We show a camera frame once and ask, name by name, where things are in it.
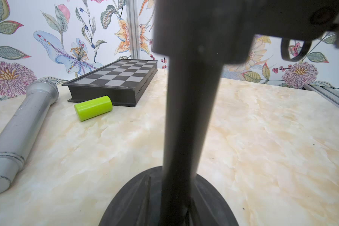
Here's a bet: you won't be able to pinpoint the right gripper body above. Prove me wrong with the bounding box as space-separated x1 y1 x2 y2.
249 1 339 61

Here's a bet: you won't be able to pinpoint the black stand pole with clip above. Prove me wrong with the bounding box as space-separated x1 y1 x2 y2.
152 0 258 226

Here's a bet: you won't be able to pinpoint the black round stand base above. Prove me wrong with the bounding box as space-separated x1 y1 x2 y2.
99 166 238 226

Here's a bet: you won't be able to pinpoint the silver microphone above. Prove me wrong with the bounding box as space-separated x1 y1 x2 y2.
0 81 59 193

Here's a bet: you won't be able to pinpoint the black checkered chess box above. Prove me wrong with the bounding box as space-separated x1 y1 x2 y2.
62 59 158 107

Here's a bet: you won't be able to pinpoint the green cylinder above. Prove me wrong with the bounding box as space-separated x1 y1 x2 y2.
74 96 113 121

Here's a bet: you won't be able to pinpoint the aluminium corner post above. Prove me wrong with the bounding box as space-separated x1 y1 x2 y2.
126 0 140 59

